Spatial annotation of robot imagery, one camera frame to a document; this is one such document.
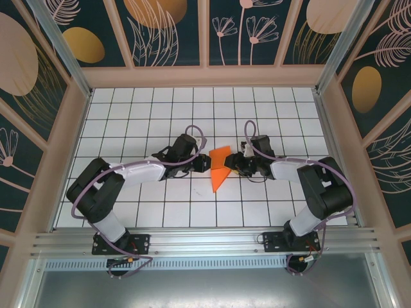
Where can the orange paper sheet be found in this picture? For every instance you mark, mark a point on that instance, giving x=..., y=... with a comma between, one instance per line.
x=220, y=160

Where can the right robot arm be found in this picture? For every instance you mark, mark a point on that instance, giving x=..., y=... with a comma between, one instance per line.
x=327, y=192

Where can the grey metal sheet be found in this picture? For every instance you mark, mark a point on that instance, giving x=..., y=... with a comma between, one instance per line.
x=205, y=288

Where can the yellow power connector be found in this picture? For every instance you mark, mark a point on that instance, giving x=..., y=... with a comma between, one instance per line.
x=130, y=259
x=302, y=258

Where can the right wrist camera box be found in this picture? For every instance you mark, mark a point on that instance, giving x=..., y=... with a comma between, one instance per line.
x=248, y=150

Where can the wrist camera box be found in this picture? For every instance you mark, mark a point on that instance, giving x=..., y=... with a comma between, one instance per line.
x=248, y=150
x=200, y=140

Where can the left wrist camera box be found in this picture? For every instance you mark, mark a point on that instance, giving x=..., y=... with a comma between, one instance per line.
x=200, y=140

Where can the aluminium side rail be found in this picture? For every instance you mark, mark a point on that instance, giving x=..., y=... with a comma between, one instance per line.
x=322, y=112

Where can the aluminium mounting rail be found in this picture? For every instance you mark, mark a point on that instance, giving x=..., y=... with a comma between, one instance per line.
x=205, y=239

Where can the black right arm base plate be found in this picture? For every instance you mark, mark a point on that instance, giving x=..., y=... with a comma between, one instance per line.
x=273, y=240

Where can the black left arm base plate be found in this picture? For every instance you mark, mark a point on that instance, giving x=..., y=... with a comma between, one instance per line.
x=141, y=242

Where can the aluminium corner post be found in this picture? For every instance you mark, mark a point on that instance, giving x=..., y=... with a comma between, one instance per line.
x=58, y=41
x=345, y=41

